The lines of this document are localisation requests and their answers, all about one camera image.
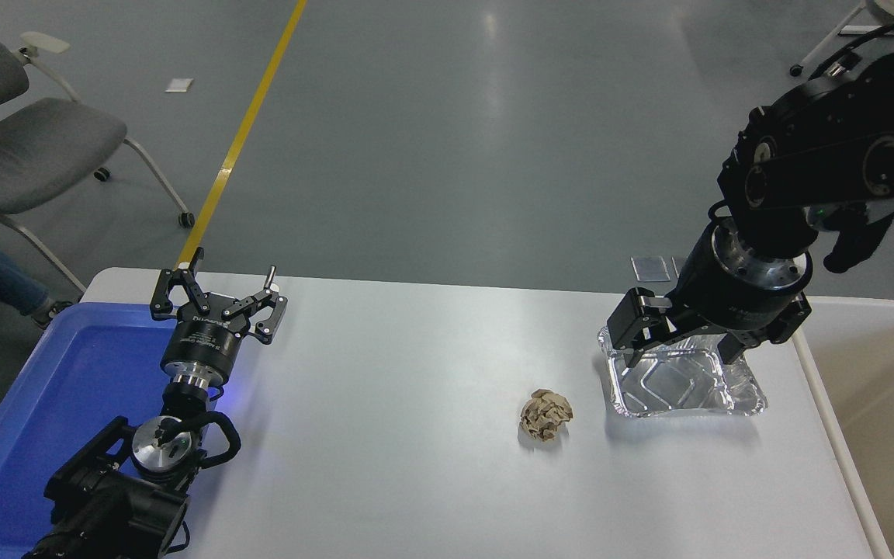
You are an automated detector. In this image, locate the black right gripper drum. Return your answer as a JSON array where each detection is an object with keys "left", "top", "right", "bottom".
[{"left": 675, "top": 225, "right": 806, "bottom": 337}]

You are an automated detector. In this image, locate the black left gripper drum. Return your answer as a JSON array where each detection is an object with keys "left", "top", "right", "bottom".
[{"left": 161, "top": 312, "right": 251, "bottom": 385}]

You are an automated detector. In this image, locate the silver foil tray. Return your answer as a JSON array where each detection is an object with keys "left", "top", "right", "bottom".
[{"left": 598, "top": 326, "right": 768, "bottom": 420}]

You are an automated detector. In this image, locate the large pale bin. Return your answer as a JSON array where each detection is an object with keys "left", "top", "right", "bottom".
[{"left": 792, "top": 295, "right": 894, "bottom": 559}]

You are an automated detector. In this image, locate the crumpled tan paper ball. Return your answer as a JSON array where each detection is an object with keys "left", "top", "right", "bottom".
[{"left": 519, "top": 389, "right": 574, "bottom": 443}]

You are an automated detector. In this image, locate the blue plastic tray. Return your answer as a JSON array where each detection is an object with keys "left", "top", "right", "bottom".
[{"left": 0, "top": 301, "right": 223, "bottom": 554}]

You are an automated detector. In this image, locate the seated person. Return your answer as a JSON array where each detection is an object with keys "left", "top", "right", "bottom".
[{"left": 0, "top": 247, "right": 75, "bottom": 329}]

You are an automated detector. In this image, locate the grey office chair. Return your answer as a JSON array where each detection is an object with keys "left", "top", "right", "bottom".
[{"left": 0, "top": 0, "right": 196, "bottom": 293}]

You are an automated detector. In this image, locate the white wheeled chair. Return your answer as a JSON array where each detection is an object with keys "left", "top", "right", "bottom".
[{"left": 788, "top": 0, "right": 894, "bottom": 78}]

